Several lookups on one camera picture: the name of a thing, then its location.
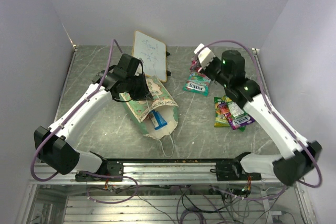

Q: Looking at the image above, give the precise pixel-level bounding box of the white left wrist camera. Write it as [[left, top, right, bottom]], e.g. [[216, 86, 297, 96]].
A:
[[134, 64, 143, 76]]

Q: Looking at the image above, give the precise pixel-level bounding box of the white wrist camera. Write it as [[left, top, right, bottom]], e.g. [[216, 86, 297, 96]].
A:
[[134, 64, 143, 76], [194, 44, 216, 69]]

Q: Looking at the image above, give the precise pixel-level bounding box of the small yellow-framed whiteboard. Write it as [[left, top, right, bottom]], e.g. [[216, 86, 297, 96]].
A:
[[132, 30, 167, 82]]

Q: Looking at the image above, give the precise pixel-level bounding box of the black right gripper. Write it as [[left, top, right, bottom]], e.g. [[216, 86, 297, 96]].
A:
[[198, 55, 231, 89]]

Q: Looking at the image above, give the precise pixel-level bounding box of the yellow green Fox's candy bag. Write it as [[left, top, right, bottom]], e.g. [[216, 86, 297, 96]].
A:
[[214, 97, 230, 127]]

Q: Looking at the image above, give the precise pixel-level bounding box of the green snack pouch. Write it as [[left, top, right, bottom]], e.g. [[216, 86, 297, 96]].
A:
[[223, 95, 249, 132]]

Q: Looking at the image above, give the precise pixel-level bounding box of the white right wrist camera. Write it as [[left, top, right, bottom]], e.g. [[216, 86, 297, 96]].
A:
[[194, 44, 216, 69]]

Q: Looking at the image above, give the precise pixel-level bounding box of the green paper gift bag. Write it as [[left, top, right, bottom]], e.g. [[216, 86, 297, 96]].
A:
[[120, 76, 178, 151]]

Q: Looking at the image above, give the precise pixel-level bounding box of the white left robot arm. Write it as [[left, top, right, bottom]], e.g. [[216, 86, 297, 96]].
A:
[[34, 54, 153, 180]]

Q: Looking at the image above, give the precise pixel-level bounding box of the teal Fox's candy bag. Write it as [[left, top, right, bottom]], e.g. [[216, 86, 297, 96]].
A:
[[183, 71, 211, 96]]

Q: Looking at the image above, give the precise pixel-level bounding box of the purple white snack packet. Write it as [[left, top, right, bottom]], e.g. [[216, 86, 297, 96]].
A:
[[190, 56, 202, 72]]

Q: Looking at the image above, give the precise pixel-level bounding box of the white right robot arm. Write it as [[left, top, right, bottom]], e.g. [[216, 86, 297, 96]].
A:
[[195, 47, 323, 188]]

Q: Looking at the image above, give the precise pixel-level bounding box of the blue white snack packet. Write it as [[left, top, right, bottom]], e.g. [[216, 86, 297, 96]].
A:
[[149, 110, 167, 130]]

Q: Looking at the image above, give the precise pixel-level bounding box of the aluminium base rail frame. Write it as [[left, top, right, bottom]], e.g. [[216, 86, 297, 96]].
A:
[[34, 158, 280, 185]]

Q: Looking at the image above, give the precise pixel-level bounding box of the purple Fox's candy bag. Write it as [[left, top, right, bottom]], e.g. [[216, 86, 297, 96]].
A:
[[218, 102, 255, 132]]

